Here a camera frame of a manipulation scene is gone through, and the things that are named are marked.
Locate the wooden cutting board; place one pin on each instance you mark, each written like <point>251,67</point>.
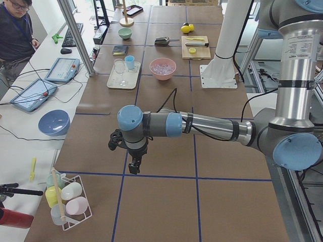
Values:
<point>201,52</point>

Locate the yellow cup in rack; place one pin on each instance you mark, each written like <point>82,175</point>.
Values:
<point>51,196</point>

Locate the pink bowl of ice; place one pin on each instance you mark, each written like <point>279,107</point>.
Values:
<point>163,68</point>

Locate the wooden stand round base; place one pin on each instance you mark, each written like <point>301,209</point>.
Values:
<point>125,21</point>

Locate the clear cup in rack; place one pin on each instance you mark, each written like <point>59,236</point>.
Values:
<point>56,215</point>

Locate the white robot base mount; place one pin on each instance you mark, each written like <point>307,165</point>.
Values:
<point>220,72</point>

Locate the yellow plastic knife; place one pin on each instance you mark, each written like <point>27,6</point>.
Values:
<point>199,39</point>

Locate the blue bowl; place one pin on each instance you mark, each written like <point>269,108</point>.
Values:
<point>54,123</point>

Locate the green clamp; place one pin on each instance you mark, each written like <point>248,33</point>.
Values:
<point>56,37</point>

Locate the near teach pendant tablet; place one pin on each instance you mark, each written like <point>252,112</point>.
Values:
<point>34,95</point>

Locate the aluminium frame post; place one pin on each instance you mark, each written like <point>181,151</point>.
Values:
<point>69,18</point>

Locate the lemon half slice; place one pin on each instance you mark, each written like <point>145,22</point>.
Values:
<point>192,50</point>

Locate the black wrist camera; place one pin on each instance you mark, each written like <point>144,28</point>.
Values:
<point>116,140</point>

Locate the person in dark sweater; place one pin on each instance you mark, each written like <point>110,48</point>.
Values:
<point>17,42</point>

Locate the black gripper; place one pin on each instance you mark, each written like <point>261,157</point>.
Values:
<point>136,153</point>

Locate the red bottle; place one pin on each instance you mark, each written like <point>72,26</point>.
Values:
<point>15,219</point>

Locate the cream serving tray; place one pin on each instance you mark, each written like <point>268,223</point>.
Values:
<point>126,79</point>

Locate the clear wine glass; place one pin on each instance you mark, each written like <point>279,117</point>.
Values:
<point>120,69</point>

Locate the grey folded cloth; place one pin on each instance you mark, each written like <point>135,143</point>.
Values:
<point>120,50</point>

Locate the white wire cup rack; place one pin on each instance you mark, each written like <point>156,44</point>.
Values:
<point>71,220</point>

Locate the yellow plastic fork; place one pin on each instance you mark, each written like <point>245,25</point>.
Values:
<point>32,171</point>

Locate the black computer mouse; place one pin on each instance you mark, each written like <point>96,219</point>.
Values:
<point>66,51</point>

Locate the far teach pendant tablet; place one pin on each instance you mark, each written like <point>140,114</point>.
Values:
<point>63,70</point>

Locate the green cup in rack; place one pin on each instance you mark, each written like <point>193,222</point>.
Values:
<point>50,181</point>

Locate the pink cup in rack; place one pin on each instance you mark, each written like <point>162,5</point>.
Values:
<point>77,206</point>

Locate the white cup in rack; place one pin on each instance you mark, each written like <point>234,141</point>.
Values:
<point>71,191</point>

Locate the stainless steel ice scoop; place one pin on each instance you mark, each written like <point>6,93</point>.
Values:
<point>164,41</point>

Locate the teach pendant tablet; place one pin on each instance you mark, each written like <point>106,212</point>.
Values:
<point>63,70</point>
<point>34,95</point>

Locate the yellow lemon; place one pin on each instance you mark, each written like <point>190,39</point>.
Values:
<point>191,27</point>
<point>185,29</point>

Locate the light blue plastic cup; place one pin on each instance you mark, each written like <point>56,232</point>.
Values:
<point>129,60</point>

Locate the green bowl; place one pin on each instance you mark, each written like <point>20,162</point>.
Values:
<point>125,33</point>

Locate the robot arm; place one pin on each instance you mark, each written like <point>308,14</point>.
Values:
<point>285,133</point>

